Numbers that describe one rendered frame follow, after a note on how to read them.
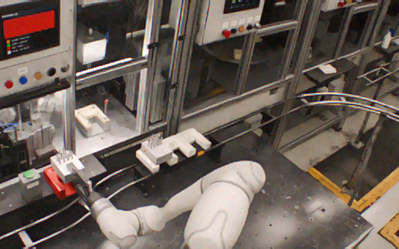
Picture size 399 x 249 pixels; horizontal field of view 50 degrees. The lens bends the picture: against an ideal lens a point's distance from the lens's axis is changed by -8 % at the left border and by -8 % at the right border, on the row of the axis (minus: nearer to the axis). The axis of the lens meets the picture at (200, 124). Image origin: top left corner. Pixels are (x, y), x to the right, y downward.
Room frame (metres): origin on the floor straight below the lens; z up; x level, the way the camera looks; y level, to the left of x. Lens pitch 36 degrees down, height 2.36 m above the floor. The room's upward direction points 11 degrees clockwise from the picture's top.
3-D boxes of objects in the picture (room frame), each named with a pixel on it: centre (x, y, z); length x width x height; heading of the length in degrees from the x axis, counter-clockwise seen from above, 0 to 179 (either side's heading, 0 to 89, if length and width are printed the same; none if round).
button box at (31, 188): (1.24, 0.65, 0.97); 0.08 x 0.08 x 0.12; 48
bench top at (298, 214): (1.47, -0.14, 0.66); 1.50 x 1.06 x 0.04; 138
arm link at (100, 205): (1.14, 0.30, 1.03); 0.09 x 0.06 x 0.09; 137
